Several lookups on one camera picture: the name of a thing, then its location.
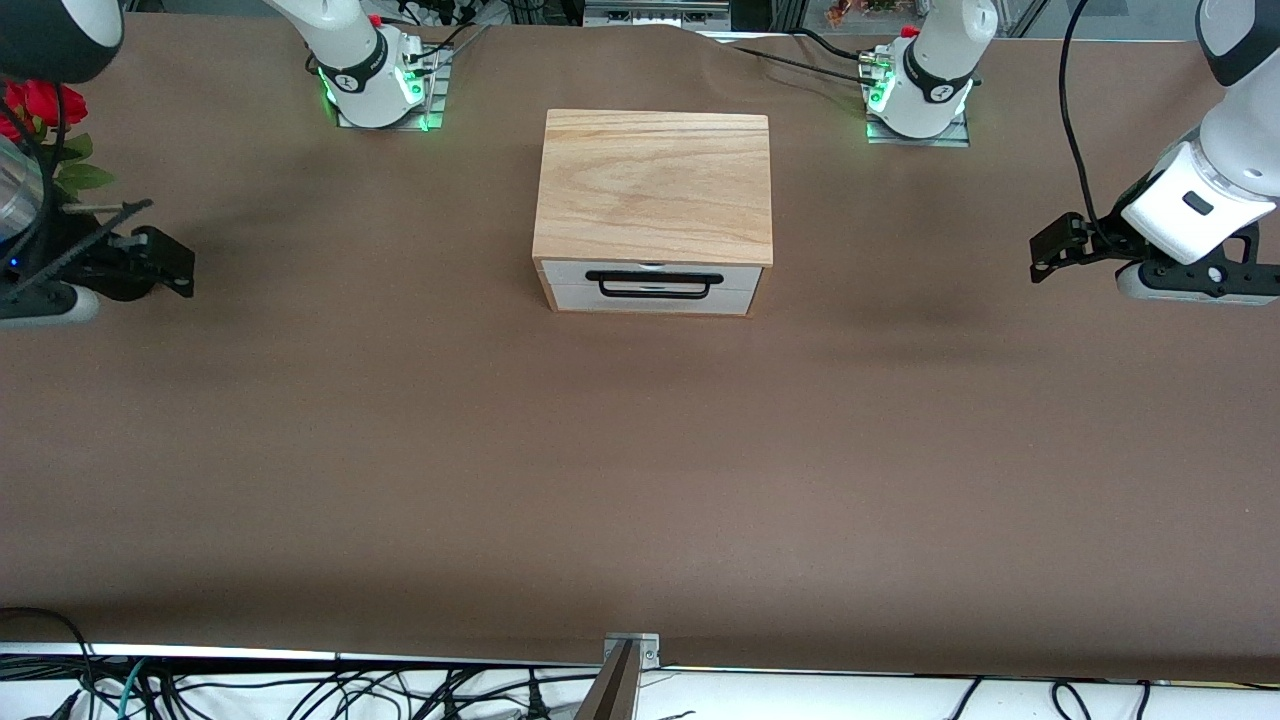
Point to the light wooden drawer cabinet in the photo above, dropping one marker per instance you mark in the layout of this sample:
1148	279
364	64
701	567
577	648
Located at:
655	180

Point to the orange artificial flowers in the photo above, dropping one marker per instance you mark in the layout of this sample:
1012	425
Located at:
860	10

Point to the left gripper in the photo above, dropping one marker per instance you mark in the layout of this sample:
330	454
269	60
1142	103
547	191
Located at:
1103	237

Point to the silver metal box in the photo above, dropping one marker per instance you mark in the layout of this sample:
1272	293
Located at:
655	12

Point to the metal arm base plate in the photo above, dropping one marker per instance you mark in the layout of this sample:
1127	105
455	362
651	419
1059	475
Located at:
430	110
920	142

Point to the silver metal corner bracket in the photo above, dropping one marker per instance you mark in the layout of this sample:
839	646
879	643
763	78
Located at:
645	648

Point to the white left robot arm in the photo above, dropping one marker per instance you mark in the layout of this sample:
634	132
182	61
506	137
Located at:
935	70

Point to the red artificial rose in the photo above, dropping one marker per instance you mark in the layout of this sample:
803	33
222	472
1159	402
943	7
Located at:
10	118
55	105

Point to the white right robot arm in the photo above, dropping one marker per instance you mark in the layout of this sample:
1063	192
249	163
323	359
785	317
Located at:
350	50

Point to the brown table cover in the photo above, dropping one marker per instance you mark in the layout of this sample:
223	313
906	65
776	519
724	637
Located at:
640	500

